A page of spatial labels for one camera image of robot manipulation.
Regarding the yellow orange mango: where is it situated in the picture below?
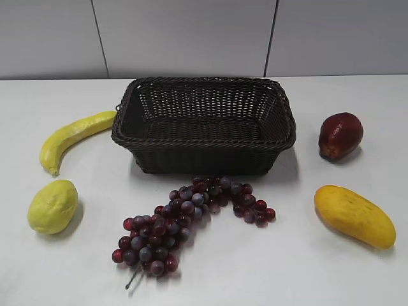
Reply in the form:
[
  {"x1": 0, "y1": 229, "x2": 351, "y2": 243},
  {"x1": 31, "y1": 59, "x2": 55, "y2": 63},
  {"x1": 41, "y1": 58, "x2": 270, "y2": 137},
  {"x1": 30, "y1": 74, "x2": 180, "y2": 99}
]
[{"x1": 314, "y1": 185, "x2": 397, "y2": 250}]

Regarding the black woven basket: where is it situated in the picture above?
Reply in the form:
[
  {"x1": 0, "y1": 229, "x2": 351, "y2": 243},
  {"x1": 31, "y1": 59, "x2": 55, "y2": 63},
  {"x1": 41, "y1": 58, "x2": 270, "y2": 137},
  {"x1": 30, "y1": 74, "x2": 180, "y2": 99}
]
[{"x1": 112, "y1": 77, "x2": 296, "y2": 175}]

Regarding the purple red grape bunch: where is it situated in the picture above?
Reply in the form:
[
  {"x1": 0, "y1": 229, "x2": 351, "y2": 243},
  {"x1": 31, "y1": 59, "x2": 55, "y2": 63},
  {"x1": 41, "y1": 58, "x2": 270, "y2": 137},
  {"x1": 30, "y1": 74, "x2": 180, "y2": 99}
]
[{"x1": 112, "y1": 176, "x2": 276, "y2": 289}]

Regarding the yellow banana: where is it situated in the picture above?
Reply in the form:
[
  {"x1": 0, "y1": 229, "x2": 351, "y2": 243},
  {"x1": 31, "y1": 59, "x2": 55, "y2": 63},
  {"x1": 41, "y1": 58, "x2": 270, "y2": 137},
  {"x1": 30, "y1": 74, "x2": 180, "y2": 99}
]
[{"x1": 40, "y1": 111, "x2": 117, "y2": 177}]

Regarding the yellow green lemon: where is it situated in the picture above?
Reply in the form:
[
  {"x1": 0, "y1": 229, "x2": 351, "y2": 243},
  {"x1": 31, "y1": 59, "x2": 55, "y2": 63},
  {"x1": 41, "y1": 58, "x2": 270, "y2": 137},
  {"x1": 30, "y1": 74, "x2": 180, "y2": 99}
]
[{"x1": 27, "y1": 179, "x2": 78, "y2": 235}]

